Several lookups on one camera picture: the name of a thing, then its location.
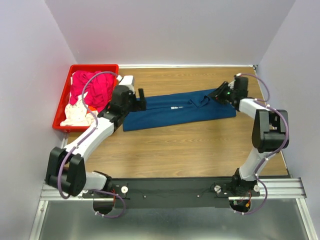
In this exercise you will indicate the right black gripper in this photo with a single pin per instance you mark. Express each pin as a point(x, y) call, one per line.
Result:
point(217, 93)

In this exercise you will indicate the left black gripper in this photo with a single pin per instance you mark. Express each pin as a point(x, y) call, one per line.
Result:
point(139, 105)

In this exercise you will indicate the blue printed t shirt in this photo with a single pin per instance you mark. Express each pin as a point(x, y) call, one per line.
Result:
point(178, 108)

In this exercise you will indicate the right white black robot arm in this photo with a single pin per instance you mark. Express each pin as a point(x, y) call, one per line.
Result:
point(270, 133)

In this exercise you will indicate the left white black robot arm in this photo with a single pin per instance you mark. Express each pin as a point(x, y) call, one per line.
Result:
point(66, 169)

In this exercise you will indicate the magenta t shirt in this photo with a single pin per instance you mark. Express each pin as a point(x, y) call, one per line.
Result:
point(98, 92)

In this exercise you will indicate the red plastic bin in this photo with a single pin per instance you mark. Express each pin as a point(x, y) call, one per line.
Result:
point(65, 95)

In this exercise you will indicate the orange t shirt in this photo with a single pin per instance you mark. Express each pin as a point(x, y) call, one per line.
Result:
point(91, 109)

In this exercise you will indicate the white t shirt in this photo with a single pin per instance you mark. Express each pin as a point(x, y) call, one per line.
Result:
point(77, 115)

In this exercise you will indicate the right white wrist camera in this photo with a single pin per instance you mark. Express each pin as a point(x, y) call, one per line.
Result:
point(232, 83)

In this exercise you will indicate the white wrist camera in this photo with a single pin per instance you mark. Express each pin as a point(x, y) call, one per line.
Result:
point(232, 83)
point(127, 80)

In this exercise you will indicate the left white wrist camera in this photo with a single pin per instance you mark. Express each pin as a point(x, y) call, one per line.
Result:
point(127, 80)

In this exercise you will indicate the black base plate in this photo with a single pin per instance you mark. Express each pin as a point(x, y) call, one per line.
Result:
point(183, 192)

